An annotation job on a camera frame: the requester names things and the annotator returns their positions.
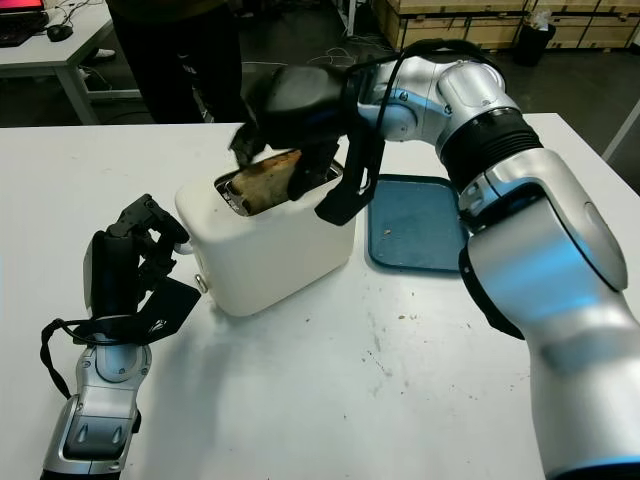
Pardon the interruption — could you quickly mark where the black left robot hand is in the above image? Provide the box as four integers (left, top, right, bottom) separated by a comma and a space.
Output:
82, 193, 191, 321

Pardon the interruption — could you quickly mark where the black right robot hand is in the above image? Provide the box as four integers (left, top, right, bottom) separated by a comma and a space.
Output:
228, 64, 351, 201

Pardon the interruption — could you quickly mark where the brown bread slice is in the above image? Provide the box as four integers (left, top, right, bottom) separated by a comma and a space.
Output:
232, 148, 304, 216

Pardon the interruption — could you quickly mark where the white two-slot toaster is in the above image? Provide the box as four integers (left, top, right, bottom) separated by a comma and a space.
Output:
174, 147, 357, 317

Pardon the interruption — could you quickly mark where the blue plastic tray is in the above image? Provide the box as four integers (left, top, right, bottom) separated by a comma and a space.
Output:
366, 173, 471, 275

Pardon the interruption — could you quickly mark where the person in olive top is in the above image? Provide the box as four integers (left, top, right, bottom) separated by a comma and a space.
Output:
107, 0, 246, 124

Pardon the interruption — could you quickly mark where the wooden crate stack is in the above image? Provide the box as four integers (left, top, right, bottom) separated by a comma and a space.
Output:
529, 0, 640, 50
372, 0, 534, 51

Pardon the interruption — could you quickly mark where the white office desk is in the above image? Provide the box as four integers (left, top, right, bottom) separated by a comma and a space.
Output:
0, 0, 146, 126

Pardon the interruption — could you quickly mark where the black trash bin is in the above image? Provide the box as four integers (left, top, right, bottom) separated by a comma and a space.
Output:
513, 22, 557, 67

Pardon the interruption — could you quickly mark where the black laptop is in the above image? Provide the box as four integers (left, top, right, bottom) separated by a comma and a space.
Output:
0, 0, 51, 49

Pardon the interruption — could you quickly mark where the white cable on floor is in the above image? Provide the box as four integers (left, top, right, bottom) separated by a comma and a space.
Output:
242, 34, 401, 66

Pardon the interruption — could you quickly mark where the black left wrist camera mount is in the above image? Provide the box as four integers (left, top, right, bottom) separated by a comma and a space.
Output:
72, 277, 202, 346

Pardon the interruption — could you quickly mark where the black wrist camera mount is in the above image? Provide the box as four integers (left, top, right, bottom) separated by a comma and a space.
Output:
72, 277, 202, 346
314, 62, 386, 225

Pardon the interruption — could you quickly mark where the white metal rack frame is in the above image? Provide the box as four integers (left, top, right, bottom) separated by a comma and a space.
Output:
337, 0, 359, 39

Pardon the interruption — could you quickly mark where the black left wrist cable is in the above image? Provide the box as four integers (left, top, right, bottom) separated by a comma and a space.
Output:
40, 318, 101, 401

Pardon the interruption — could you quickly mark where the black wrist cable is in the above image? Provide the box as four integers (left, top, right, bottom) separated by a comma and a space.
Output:
40, 318, 101, 401
377, 38, 501, 126

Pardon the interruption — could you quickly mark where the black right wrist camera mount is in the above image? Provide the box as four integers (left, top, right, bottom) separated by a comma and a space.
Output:
314, 62, 386, 225

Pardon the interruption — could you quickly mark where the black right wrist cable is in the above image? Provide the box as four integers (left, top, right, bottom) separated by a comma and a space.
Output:
377, 38, 501, 126

